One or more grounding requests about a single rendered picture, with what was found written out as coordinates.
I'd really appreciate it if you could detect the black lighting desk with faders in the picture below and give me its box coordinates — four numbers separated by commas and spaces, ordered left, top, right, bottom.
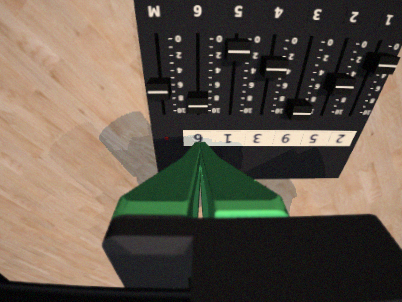
133, 0, 402, 179

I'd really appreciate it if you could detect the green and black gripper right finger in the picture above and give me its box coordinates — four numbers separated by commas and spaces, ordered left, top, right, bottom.
200, 142, 289, 218

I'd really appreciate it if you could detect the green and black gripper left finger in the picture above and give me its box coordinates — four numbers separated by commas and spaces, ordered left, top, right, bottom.
111, 142, 200, 220

